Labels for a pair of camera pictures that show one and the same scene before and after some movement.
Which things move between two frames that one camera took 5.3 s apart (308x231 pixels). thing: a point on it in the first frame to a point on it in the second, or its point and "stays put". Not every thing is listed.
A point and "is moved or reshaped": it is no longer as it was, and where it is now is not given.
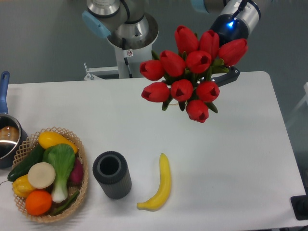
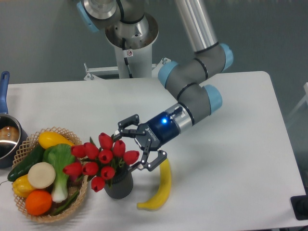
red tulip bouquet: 189,70 is moved or reshaped
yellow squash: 47,139 stays put
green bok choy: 62,158 stays put
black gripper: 228,28 to 159,131
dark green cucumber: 36,156 stays put
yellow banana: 164,190 stays put
